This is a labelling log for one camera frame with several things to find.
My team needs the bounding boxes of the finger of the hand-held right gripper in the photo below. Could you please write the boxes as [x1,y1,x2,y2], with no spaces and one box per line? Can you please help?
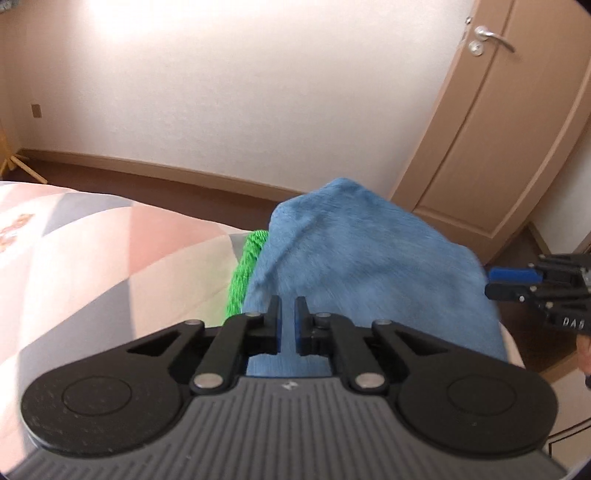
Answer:
[488,267,546,284]
[485,283,537,304]

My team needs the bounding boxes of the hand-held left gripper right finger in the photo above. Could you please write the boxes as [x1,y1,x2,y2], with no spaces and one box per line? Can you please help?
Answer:
[294,295,452,393]

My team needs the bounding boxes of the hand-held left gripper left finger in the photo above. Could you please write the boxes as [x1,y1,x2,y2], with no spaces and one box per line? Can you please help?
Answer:
[127,295,283,394]

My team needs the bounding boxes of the blue jeans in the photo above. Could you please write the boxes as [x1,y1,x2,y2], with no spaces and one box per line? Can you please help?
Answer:
[242,178,509,377]

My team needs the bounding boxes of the green knit garment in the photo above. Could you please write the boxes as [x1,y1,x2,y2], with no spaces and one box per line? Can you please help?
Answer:
[225,229,271,319]

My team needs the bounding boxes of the light wooden door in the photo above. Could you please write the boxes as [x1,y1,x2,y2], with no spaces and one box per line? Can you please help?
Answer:
[390,0,591,259]

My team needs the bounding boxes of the brown baseboard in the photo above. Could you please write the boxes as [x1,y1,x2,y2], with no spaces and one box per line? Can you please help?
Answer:
[18,148,398,205]

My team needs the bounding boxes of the patchwork bear print blanket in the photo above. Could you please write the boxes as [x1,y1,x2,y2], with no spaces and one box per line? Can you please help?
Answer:
[0,181,525,462]

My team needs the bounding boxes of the silver door handle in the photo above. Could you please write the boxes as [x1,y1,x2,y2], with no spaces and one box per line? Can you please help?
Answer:
[475,26,516,53]

